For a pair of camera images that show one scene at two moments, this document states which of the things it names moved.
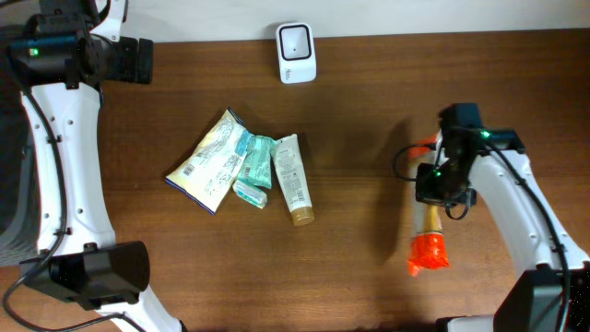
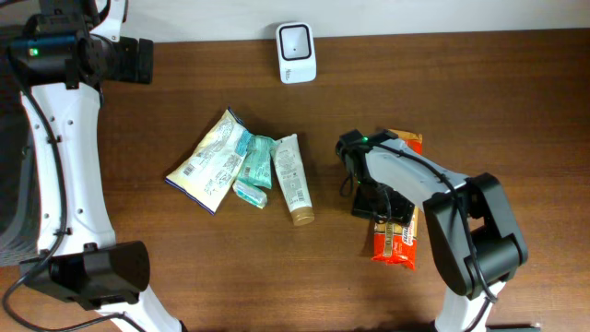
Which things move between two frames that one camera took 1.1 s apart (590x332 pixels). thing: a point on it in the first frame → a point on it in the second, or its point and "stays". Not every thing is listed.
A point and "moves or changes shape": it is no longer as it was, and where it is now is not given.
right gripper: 425,194 → 398,210
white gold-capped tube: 288,157 stays
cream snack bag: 206,173 stays
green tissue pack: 253,195 stays
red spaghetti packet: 429,249 moves or changes shape
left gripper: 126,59 stays
